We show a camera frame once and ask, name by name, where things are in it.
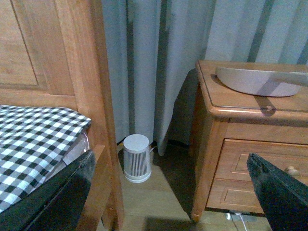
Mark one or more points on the beige plastic dustpan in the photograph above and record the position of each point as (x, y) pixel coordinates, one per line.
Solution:
(262, 83)

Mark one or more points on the black white checkered bedsheet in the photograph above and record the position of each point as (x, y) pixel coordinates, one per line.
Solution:
(33, 140)

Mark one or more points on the wooden nightstand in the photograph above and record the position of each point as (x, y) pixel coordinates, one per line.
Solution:
(229, 125)

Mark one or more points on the white mattress edge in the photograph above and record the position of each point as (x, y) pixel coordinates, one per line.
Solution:
(79, 146)

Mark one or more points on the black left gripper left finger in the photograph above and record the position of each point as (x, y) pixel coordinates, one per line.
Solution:
(55, 205)

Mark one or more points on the grey curtain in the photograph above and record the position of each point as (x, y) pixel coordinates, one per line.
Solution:
(153, 45)

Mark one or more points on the wooden bed headboard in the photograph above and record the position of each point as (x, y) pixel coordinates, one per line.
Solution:
(53, 53)

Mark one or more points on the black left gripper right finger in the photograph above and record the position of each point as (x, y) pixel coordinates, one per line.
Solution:
(283, 199)

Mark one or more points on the round wooden drawer knob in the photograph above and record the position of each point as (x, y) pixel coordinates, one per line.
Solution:
(292, 171)

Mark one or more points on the white cylindrical air purifier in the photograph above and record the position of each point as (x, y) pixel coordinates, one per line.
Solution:
(137, 166)

